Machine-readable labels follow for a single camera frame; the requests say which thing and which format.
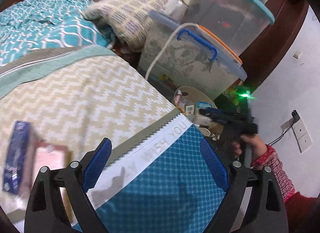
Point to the person's right hand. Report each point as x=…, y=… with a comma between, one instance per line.
x=258, y=147

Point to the patterned cream pillow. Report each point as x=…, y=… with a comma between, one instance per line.
x=129, y=19

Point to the clear storage box blue handle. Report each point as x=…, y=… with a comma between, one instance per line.
x=173, y=57

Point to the white wall outlet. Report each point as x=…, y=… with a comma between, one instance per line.
x=301, y=133

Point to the blue white milk carton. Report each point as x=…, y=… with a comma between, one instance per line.
x=19, y=163

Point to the teal white quilt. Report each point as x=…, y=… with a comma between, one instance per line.
x=40, y=24

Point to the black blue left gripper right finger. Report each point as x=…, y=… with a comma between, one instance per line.
x=266, y=209

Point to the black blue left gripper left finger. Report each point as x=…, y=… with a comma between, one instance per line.
x=80, y=176

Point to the blue patterned bed sheet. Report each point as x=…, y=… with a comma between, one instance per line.
x=68, y=100

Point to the pink yellow medicine box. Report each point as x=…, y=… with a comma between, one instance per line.
x=46, y=211

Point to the large clear storage box teal lid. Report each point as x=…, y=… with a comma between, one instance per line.
x=236, y=22

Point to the red patterned sleeve forearm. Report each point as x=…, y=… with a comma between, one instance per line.
x=271, y=159

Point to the beige round trash bin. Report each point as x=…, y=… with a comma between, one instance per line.
x=190, y=101

